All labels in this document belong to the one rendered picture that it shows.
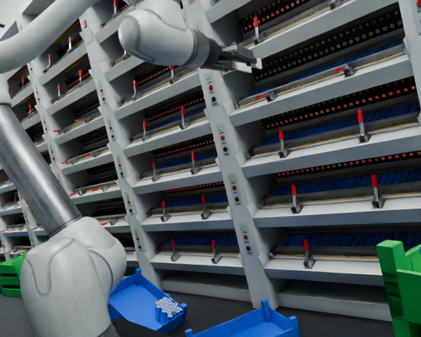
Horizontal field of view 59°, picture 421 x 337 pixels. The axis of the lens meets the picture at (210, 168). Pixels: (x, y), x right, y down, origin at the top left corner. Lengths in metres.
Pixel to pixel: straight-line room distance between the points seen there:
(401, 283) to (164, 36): 0.63
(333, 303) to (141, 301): 0.75
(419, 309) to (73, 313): 0.65
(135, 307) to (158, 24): 1.13
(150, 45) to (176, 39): 0.06
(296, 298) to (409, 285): 1.03
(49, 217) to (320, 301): 0.91
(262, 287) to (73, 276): 0.80
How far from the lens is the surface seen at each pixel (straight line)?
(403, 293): 0.45
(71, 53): 2.19
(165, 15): 0.86
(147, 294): 1.67
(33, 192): 1.09
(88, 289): 0.88
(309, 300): 1.43
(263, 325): 1.39
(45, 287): 0.87
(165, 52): 0.85
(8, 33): 2.98
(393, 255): 0.44
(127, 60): 1.78
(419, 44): 1.08
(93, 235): 1.04
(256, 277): 1.47
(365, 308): 1.34
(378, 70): 1.11
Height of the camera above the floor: 0.62
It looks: 2 degrees down
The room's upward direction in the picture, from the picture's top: 13 degrees counter-clockwise
